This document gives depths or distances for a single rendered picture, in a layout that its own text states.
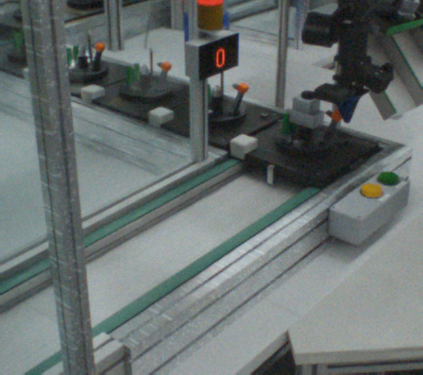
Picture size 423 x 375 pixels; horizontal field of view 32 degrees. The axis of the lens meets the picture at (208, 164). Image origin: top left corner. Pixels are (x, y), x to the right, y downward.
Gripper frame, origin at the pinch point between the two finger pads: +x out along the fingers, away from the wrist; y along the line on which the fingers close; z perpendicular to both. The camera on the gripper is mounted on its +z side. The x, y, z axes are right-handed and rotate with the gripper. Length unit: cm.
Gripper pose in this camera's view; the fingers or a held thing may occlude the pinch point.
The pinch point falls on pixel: (347, 107)
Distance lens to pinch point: 157.1
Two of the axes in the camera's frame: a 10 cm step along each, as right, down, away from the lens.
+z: 7.6, 2.8, -5.8
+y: 6.5, -3.4, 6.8
